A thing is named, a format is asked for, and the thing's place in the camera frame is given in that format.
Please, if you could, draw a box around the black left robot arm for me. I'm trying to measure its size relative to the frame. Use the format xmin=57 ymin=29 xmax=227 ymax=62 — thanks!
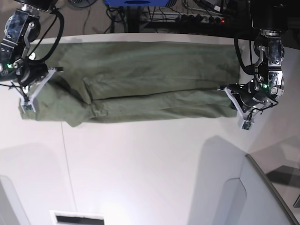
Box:
xmin=228 ymin=0 xmax=288 ymax=113

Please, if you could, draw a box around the green t-shirt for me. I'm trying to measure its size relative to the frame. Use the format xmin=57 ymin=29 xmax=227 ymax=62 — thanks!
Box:
xmin=20 ymin=42 xmax=240 ymax=127

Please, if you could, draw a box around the white power strip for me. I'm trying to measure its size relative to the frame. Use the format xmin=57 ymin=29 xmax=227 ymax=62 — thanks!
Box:
xmin=175 ymin=14 xmax=226 ymax=24

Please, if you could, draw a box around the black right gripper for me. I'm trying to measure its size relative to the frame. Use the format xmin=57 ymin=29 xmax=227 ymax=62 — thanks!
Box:
xmin=16 ymin=63 xmax=48 ymax=86

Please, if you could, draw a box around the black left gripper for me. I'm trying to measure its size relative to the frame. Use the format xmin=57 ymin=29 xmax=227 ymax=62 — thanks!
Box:
xmin=231 ymin=83 xmax=269 ymax=113

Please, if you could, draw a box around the white vent panel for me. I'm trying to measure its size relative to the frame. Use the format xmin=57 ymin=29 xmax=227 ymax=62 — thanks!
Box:
xmin=50 ymin=210 xmax=105 ymax=225

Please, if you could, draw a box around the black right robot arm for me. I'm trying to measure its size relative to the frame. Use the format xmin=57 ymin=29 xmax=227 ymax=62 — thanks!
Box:
xmin=0 ymin=0 xmax=64 ymax=86

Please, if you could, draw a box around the blue bin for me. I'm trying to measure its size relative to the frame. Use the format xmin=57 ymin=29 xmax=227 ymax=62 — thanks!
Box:
xmin=105 ymin=0 xmax=169 ymax=7

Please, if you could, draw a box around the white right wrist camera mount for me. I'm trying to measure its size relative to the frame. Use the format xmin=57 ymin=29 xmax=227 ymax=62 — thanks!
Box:
xmin=16 ymin=67 xmax=63 ymax=113

